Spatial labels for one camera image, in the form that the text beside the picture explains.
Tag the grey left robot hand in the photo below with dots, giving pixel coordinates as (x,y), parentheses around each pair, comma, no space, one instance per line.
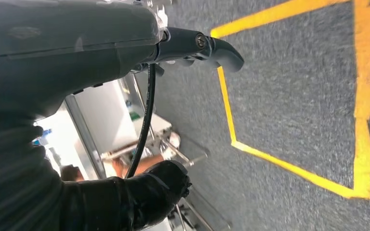
(60,47)

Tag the chrome stool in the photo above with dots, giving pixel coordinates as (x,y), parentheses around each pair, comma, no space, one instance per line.
(199,158)

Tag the yellow floor tape square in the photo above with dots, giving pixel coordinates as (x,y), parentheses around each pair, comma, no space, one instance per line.
(363,95)

